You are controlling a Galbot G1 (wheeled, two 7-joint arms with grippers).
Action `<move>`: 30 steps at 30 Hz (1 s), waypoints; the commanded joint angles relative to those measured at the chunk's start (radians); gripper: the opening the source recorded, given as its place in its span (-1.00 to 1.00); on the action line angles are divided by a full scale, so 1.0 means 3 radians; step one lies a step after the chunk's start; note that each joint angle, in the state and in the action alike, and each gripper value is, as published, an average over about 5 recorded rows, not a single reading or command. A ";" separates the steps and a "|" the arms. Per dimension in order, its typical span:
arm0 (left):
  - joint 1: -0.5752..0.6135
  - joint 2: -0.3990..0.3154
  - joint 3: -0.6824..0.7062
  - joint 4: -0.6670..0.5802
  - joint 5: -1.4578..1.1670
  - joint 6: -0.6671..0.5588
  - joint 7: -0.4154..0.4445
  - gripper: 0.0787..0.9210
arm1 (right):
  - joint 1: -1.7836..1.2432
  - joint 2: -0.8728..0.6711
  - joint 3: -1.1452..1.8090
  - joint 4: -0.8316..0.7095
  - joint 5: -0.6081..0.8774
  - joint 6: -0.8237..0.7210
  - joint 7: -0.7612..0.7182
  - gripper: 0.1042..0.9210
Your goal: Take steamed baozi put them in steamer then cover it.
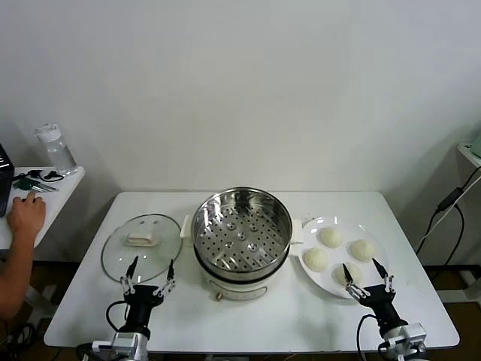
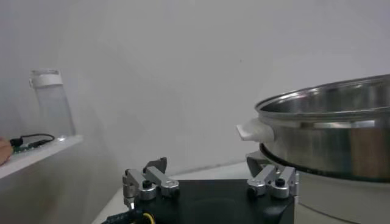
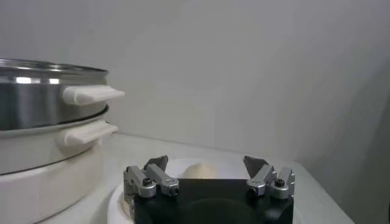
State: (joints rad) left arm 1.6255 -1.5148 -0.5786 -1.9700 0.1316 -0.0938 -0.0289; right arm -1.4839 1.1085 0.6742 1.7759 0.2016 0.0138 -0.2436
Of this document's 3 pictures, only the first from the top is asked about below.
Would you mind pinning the person's forearm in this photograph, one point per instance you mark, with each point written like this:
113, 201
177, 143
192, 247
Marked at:
13, 274

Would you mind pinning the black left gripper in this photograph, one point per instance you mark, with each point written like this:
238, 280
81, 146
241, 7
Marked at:
141, 301

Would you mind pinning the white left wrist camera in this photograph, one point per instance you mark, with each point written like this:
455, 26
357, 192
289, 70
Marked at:
101, 345

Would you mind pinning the person's hand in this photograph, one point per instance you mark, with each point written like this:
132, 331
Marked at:
28, 216

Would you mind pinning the white shelf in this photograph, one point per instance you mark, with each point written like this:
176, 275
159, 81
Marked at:
467, 156

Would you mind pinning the white round plate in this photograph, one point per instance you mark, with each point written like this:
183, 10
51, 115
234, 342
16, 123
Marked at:
330, 287

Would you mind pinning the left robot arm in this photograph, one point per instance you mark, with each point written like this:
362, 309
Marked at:
129, 344

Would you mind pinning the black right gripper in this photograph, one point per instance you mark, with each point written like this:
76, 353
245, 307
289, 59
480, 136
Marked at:
379, 301

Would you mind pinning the white side table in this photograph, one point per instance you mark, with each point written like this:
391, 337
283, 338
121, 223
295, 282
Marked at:
64, 188

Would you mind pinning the white electric cooking pot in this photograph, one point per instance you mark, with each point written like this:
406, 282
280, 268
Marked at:
236, 290

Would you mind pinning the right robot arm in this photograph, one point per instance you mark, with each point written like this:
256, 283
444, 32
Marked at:
402, 338

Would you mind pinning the black box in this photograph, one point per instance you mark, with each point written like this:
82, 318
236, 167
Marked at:
4, 180

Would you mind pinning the white steamed baozi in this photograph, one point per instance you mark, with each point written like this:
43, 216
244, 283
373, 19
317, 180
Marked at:
315, 260
355, 278
362, 250
330, 237

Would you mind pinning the stainless steel steamer basket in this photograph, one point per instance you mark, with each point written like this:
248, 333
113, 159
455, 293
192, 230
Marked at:
240, 210

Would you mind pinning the clear water bottle white cap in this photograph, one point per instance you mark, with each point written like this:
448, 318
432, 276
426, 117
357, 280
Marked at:
60, 154

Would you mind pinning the green hex key set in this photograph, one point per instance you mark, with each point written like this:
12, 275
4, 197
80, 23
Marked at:
23, 184

